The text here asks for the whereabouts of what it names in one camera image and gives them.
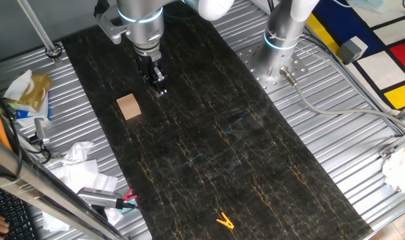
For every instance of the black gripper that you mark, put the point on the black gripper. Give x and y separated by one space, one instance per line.
146 68

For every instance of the small wooden cube block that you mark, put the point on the small wooden cube block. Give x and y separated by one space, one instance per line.
128 106

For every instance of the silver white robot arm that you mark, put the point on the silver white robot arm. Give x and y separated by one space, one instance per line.
142 30

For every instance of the black gold-veined marble mat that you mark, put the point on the black gold-veined marble mat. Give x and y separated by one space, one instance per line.
222 150

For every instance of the crumpled white tissue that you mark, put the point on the crumpled white tissue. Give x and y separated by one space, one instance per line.
77 153

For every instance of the red clothespin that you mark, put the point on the red clothespin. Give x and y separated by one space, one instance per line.
128 195

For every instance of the yellow tissue pack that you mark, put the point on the yellow tissue pack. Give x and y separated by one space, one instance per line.
35 91

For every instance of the teal clothespin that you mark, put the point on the teal clothespin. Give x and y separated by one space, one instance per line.
131 201

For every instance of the white paper sheet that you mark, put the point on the white paper sheet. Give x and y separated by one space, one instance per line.
82 180

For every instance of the blue white tissue pack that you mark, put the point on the blue white tissue pack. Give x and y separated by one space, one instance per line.
25 115

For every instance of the white tissue sheet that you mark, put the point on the white tissue sheet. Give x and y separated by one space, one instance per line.
17 86

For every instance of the orange clothespin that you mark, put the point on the orange clothespin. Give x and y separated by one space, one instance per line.
226 222

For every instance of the black keyboard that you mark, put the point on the black keyboard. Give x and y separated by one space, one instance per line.
12 210

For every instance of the grey box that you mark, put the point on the grey box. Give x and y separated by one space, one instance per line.
352 50

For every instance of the light blue face mask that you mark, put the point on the light blue face mask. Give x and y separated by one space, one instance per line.
365 5

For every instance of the colourful squares floor mat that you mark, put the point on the colourful squares floor mat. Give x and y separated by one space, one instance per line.
382 70

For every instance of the white cloth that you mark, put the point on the white cloth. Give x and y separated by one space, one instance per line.
400 166

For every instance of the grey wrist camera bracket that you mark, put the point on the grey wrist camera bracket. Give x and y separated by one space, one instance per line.
110 31

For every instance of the silver depth camera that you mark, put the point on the silver depth camera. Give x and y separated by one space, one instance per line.
98 197

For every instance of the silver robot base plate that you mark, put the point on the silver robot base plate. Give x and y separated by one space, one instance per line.
295 66

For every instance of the aluminium frame beam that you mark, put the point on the aluminium frame beam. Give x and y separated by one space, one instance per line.
38 190

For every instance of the metal corner bracket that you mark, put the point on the metal corner bracket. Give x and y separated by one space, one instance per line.
387 151

